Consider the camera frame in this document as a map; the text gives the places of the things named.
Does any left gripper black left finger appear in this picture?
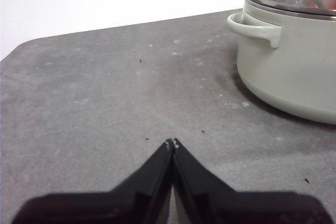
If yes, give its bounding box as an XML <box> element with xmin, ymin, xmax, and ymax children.
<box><xmin>12</xmin><ymin>137</ymin><xmax>174</xmax><ymax>224</ymax></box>

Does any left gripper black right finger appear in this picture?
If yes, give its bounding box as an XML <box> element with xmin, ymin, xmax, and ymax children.
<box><xmin>172</xmin><ymin>137</ymin><xmax>335</xmax><ymax>224</ymax></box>

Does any pale green electric pot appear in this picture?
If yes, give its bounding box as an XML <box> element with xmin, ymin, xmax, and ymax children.
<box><xmin>226</xmin><ymin>0</ymin><xmax>336</xmax><ymax>125</ymax></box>

